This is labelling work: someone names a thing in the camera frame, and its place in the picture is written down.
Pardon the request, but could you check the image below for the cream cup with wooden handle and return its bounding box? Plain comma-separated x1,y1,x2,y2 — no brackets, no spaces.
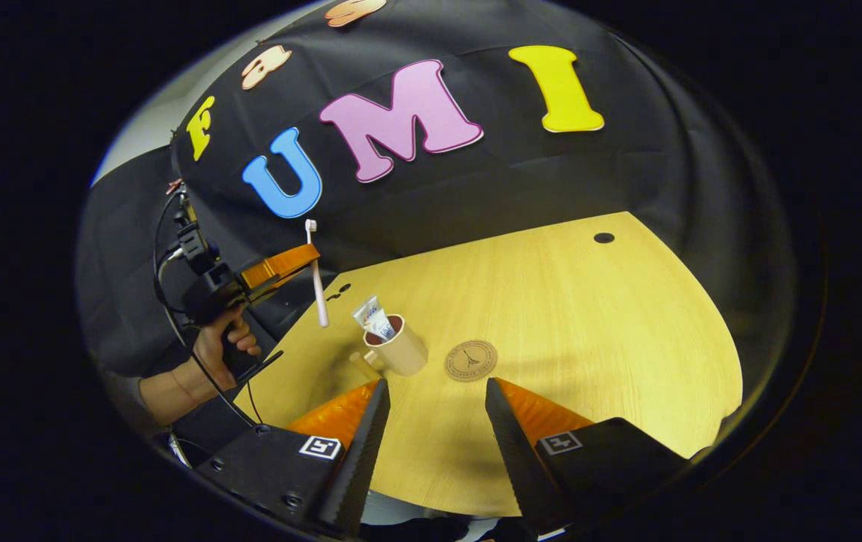
350,314,429,377

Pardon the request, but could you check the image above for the white toothbrush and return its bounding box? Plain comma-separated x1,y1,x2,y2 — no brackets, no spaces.
305,219,330,328

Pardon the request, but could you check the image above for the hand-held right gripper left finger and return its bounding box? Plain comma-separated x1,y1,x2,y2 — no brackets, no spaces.
196,378,392,538

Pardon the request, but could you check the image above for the white toothpaste tube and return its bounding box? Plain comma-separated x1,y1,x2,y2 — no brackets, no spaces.
352,295,397,343

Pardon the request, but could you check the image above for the round cork coaster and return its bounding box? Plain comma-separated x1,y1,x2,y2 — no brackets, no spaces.
444,340,499,382

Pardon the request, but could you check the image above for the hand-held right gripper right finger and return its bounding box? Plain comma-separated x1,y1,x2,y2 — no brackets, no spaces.
484,377,693,534

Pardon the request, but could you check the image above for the wooden desktop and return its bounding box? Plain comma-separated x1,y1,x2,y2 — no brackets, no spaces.
235,212,744,518

